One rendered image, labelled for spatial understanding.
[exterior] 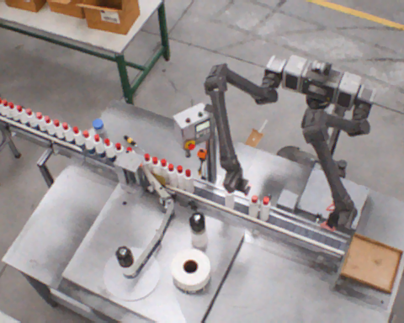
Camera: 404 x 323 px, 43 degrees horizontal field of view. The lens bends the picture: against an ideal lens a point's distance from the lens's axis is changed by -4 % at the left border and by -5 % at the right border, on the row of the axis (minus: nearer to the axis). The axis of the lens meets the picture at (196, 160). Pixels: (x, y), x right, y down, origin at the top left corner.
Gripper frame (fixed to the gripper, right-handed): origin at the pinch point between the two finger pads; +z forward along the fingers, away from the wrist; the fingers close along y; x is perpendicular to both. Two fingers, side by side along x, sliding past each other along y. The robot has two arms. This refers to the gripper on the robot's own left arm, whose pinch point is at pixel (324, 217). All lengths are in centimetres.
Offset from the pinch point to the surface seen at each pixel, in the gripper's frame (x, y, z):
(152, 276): -39, 54, 67
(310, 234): 14.9, -3.3, 25.8
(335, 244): 26.6, -2.7, 16.3
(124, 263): -61, 60, 55
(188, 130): -76, -5, 27
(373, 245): 45.7, -12.7, 6.9
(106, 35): -128, -108, 158
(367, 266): 45.8, 1.0, 6.5
